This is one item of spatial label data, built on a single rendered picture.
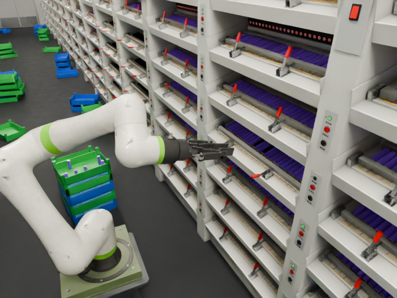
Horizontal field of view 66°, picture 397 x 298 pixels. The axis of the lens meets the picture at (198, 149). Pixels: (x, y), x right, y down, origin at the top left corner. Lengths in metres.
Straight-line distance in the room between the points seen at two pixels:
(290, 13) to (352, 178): 0.49
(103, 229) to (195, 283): 0.68
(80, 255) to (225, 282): 0.85
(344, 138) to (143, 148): 0.56
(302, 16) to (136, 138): 0.58
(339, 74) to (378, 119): 0.15
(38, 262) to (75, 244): 0.86
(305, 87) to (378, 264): 0.53
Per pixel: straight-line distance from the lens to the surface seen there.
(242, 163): 1.29
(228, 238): 1.76
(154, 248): 1.96
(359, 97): 0.87
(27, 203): 1.18
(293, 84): 0.98
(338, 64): 0.87
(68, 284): 1.47
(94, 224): 1.32
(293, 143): 1.05
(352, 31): 0.84
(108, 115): 0.99
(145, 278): 1.48
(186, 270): 1.84
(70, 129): 1.11
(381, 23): 0.81
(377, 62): 0.89
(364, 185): 0.93
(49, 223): 1.20
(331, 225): 1.07
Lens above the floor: 1.46
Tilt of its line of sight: 31 degrees down
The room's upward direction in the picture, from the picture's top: straight up
